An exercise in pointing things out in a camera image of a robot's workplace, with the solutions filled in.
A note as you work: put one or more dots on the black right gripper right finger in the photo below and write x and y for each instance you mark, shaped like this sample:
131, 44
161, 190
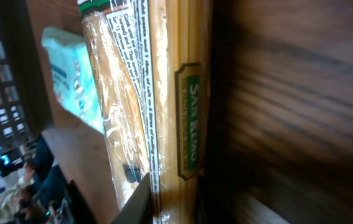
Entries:
208, 209

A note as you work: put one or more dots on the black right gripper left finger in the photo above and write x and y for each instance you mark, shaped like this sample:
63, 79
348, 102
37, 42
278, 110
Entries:
138, 209

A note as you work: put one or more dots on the teal wipes packet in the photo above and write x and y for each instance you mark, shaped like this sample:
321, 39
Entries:
72, 76

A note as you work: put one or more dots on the red San Remo spaghetti pack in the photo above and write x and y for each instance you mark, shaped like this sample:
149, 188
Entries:
150, 62

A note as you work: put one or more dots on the seated person in background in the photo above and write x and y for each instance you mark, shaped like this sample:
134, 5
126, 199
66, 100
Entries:
28, 200

